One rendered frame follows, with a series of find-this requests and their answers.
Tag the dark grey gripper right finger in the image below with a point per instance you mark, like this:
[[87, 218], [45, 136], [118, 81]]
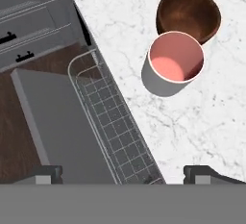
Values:
[[196, 172]]

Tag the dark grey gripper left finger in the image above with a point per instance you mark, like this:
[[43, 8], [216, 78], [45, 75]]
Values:
[[51, 172]]

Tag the grey dishwasher door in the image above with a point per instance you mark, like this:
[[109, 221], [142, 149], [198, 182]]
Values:
[[61, 122]]

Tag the white cup with pink inside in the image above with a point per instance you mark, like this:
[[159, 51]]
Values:
[[174, 62]]

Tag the brown wooden bowl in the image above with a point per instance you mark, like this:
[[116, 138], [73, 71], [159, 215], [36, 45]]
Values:
[[189, 11]]

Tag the grey drawer front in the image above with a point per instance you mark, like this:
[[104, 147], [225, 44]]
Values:
[[41, 51], [22, 21]]

